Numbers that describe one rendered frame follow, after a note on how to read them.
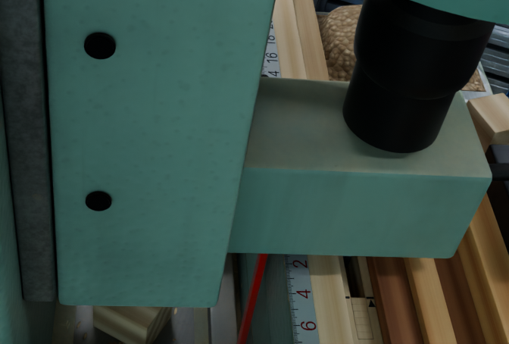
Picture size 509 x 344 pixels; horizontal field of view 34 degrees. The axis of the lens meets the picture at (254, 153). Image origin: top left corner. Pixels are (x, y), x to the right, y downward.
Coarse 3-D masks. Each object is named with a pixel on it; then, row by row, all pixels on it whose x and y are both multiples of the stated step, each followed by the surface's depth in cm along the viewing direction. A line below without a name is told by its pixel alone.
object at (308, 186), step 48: (288, 96) 44; (336, 96) 44; (288, 144) 41; (336, 144) 42; (432, 144) 42; (480, 144) 43; (240, 192) 41; (288, 192) 41; (336, 192) 41; (384, 192) 42; (432, 192) 42; (480, 192) 42; (240, 240) 44; (288, 240) 44; (336, 240) 44; (384, 240) 44; (432, 240) 45
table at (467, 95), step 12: (324, 12) 73; (480, 72) 70; (468, 96) 68; (480, 96) 68; (252, 264) 57; (264, 276) 52; (264, 288) 52; (264, 300) 52; (264, 312) 51; (252, 324) 56; (264, 324) 51; (264, 336) 51
